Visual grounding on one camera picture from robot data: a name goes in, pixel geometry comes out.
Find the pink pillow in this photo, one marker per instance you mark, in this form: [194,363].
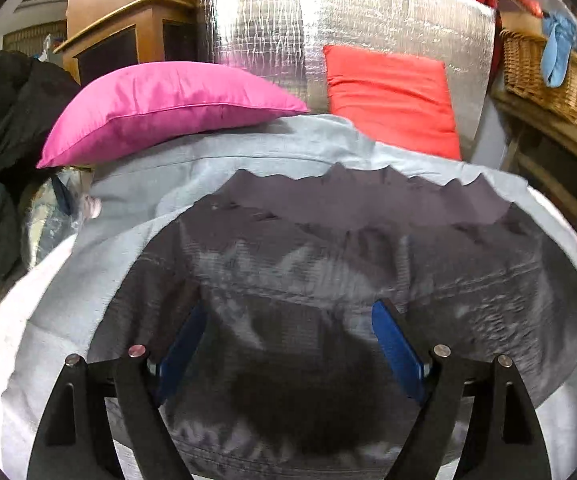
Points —
[142,105]

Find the black clothes pile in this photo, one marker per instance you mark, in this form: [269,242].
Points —
[33,95]

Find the wicker basket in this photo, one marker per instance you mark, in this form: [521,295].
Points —
[535,72]

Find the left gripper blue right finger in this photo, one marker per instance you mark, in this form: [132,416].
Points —
[504,439]

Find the red-orange pillow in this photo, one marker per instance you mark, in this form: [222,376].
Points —
[397,99]

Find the wooden shelf unit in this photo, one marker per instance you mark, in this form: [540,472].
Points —
[542,148]

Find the light grey bed sheet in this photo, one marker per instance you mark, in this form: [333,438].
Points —
[54,309]

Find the light blue cloth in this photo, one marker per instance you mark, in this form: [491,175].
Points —
[560,34]

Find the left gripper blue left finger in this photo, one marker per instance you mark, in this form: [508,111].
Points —
[74,440]

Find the silver foil insulation sheet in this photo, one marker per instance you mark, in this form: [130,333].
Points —
[283,40]

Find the wooden nightstand cabinet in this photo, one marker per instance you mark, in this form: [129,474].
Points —
[105,35]

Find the dark grey puffer jacket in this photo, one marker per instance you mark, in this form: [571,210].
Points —
[289,381]

